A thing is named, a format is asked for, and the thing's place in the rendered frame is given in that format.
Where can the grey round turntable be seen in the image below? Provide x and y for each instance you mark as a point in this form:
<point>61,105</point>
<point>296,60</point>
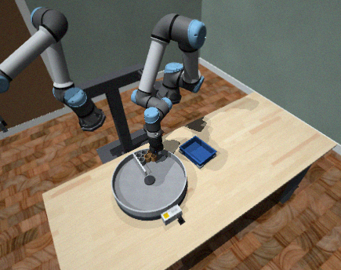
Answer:
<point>158,186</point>

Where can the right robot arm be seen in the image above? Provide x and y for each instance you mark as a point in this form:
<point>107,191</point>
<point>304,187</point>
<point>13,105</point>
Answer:
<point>52,26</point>

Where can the blue open-top crate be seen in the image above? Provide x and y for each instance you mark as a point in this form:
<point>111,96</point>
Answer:
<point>197,151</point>

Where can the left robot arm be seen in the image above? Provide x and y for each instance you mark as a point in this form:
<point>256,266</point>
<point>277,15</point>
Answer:
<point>190,35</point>

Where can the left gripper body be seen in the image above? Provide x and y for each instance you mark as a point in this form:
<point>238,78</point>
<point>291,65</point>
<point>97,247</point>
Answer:
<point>155,140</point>

